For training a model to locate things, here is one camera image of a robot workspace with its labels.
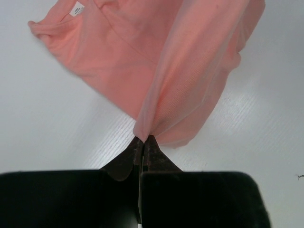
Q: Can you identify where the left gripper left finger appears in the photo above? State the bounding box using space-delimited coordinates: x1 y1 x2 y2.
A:
0 138 143 228

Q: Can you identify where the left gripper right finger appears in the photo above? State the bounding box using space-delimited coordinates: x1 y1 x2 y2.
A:
141 136 271 228

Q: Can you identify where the pink t shirt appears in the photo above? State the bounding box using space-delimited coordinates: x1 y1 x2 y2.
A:
28 0 265 148

